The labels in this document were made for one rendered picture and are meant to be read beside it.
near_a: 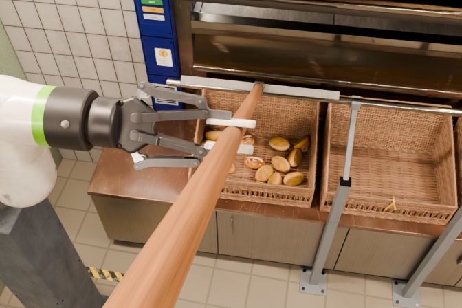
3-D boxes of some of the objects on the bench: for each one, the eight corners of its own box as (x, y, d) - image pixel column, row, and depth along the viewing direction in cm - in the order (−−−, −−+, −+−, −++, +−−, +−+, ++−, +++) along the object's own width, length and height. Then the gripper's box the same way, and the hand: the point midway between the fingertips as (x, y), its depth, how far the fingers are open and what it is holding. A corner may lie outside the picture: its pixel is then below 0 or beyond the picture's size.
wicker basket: (320, 130, 251) (328, 91, 229) (434, 141, 246) (453, 104, 225) (317, 212, 220) (327, 178, 199) (447, 227, 216) (471, 194, 194)
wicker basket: (205, 117, 256) (202, 79, 235) (313, 128, 252) (322, 89, 230) (188, 196, 226) (183, 161, 204) (311, 210, 221) (320, 175, 200)
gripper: (105, 66, 75) (260, 80, 74) (101, 167, 78) (250, 183, 77) (87, 67, 68) (258, 84, 66) (83, 179, 71) (247, 197, 69)
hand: (231, 134), depth 72 cm, fingers closed on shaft, 3 cm apart
